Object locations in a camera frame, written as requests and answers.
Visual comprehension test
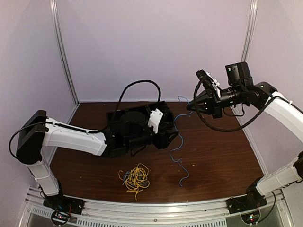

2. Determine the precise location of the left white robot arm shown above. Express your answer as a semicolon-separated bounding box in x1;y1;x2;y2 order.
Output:
9;105;178;210

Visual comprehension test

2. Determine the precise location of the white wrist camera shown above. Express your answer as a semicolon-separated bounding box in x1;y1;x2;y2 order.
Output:
147;108;163;134
196;70;221;98

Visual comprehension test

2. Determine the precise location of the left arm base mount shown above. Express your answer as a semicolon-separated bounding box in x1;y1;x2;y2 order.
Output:
43;197;85;226

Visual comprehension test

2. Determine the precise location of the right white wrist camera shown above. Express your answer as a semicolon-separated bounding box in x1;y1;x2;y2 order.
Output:
196;70;221;98

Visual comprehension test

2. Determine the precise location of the black three-compartment bin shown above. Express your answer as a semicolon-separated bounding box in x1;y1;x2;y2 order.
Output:
107;101;176;144

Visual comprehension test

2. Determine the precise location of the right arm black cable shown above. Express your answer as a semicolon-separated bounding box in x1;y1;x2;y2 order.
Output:
193;80;273;131

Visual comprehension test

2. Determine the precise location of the right aluminium frame post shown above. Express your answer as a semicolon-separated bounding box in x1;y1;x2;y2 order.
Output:
241;0;258;61

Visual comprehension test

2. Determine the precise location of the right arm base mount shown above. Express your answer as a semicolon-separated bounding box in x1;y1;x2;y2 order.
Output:
226;195;267;225

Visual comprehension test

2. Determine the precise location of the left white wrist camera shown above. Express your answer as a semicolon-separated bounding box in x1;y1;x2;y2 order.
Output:
147;108;163;134

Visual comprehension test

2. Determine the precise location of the yellow cable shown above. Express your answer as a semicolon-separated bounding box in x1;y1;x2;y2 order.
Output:
118;163;152;201

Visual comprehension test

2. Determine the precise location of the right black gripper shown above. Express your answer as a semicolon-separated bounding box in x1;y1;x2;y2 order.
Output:
187;84;244;119

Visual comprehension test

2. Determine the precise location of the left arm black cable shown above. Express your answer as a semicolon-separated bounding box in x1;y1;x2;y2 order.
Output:
89;80;162;135

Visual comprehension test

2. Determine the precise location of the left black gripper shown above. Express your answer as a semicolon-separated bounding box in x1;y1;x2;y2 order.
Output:
125;120;179;150

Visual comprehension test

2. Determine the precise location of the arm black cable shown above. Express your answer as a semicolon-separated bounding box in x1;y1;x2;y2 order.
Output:
89;80;162;135
193;80;273;131

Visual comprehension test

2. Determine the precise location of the aluminium front rail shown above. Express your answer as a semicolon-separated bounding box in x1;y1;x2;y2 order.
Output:
17;189;294;227

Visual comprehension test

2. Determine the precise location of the aluminium frame post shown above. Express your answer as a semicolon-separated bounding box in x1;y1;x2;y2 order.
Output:
241;0;258;61
49;0;80;105

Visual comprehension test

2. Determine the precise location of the left aluminium frame post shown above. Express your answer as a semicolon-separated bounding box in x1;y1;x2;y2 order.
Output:
49;0;80;105

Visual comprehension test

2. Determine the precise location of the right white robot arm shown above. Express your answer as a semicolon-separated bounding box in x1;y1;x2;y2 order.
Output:
187;61;303;209

